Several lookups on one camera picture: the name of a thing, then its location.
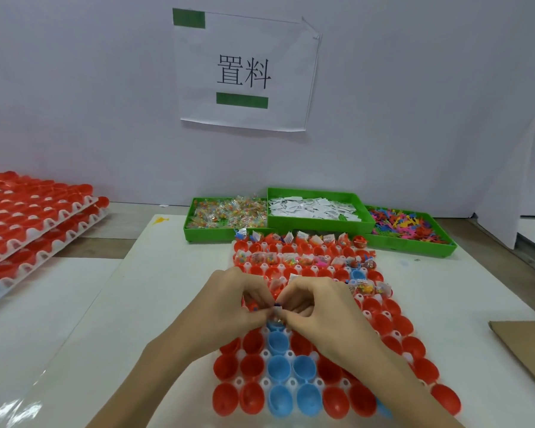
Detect small white table sheet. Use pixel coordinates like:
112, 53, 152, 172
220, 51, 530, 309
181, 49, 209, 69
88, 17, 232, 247
0, 257, 122, 428

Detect stacked red capsule halves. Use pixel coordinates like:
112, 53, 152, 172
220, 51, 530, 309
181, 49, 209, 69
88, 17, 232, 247
0, 171, 110, 281

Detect group of red capsule halves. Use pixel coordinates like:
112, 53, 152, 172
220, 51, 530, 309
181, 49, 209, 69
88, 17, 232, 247
212, 234, 462, 419

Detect pile of clear candy packets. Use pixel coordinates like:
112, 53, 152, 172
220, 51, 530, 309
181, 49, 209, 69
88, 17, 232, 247
189, 198, 268, 229

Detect long green tape strip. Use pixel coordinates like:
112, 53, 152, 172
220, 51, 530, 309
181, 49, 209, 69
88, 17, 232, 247
216, 92, 269, 109

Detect brown cardboard sheet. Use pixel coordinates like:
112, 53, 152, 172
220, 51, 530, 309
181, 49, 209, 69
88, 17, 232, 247
489, 321, 535, 400

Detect white capsule holder tray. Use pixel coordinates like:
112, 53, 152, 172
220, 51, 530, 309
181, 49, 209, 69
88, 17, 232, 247
212, 238, 462, 419

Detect person's right hand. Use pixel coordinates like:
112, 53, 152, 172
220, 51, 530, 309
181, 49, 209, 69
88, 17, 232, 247
274, 276, 379, 368

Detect white foam board panel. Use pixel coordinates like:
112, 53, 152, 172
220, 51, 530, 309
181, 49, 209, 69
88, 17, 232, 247
474, 102, 535, 251

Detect person's left hand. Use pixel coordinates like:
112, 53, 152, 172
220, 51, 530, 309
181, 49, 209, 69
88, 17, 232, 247
177, 266, 279, 358

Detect pile of colourful plastic pieces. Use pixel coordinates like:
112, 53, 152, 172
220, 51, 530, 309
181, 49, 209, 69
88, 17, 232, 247
368, 208, 450, 245

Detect green tray with paper slips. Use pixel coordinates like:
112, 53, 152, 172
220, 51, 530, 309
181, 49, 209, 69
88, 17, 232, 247
267, 187, 376, 236

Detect person's right forearm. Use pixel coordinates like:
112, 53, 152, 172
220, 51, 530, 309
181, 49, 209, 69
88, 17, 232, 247
334, 325, 467, 428

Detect pile of white paper slips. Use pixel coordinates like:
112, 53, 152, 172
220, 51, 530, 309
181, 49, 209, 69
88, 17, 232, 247
269, 196, 362, 222

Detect group of blue capsule halves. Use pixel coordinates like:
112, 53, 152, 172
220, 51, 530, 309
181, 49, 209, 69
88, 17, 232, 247
267, 268, 393, 419

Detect large white table sheet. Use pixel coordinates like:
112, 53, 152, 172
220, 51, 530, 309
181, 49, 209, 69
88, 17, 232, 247
24, 214, 535, 428

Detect short green tape strip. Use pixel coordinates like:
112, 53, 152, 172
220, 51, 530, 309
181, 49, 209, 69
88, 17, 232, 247
172, 8, 206, 29

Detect white stacked capsule tray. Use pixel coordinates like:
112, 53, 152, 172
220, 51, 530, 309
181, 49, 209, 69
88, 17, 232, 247
0, 172, 100, 274
0, 197, 110, 313

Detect clear plastic film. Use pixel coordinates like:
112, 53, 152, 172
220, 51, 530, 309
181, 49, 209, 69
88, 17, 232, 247
0, 363, 47, 428

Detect white paper wall sign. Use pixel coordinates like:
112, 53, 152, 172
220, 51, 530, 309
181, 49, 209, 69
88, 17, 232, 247
172, 8, 322, 132

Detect green tray with toy pieces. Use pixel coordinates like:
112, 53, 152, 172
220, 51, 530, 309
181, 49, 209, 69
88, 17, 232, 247
363, 205, 458, 258

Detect green tray with candy packets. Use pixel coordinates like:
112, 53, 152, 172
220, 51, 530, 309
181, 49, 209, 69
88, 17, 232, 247
183, 197, 271, 245

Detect person's left forearm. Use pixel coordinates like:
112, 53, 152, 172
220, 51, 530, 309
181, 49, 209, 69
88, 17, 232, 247
86, 327, 206, 428

